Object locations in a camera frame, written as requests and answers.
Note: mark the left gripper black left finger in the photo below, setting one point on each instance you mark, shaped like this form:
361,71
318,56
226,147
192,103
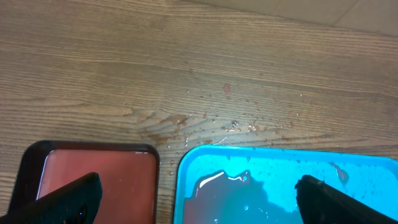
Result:
77,202

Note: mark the teal plastic tray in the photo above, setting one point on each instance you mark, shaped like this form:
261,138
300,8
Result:
226,184

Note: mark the dark red tray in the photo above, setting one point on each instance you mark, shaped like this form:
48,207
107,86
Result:
129,175

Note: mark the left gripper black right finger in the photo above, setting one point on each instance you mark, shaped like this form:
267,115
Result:
319,203

